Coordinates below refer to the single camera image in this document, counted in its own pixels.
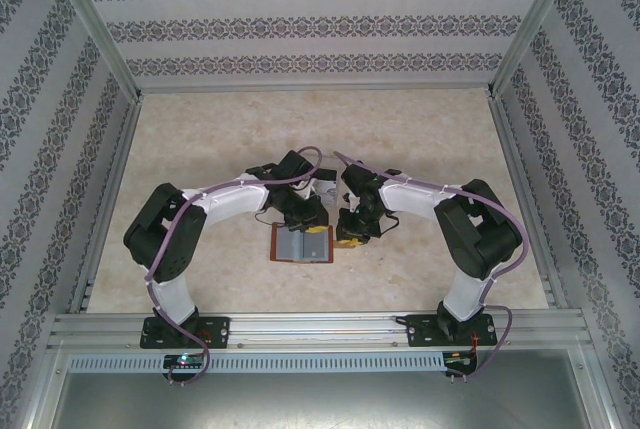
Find brown leather card holder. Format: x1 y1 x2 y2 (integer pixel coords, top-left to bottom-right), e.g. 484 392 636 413
269 222 352 265

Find right controller circuit board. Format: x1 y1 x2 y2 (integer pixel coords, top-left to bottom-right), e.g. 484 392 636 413
444 350 479 368

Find controller circuit board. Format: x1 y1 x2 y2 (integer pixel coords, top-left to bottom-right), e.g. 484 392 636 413
444 350 479 368
163 354 209 370

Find grey metal sheet panel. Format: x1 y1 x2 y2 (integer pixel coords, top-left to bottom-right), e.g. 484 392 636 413
48 371 602 429

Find left controller circuit board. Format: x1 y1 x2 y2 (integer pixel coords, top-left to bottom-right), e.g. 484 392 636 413
163 354 209 370

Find thin black left gripper cable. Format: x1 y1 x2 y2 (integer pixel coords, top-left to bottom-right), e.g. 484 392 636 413
253 210 287 229

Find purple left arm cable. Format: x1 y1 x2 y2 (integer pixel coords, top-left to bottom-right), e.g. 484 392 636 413
144 145 325 387

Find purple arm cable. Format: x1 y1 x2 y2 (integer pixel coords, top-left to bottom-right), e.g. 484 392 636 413
333 149 530 386
144 145 325 387

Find aluminium mounting rail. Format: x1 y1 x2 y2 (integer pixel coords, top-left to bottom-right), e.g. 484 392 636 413
46 312 594 351

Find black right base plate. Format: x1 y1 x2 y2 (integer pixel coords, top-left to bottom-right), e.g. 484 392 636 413
405 312 498 349

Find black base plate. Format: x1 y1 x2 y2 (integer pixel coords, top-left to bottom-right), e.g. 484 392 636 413
405 312 498 349
140 316 232 351

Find slotted grey cable duct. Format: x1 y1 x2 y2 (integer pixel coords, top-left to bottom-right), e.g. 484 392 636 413
66 352 447 373

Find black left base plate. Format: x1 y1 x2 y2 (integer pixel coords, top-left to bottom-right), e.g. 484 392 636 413
140 316 232 351

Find aluminium table side rail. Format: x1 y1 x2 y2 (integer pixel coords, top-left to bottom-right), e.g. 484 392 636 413
486 95 570 311
66 97 145 314

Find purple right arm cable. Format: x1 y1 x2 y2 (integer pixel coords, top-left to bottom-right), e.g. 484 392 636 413
333 149 530 386

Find aluminium frame post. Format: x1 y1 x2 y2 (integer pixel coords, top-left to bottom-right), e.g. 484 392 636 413
38 0 145 101
485 0 585 99

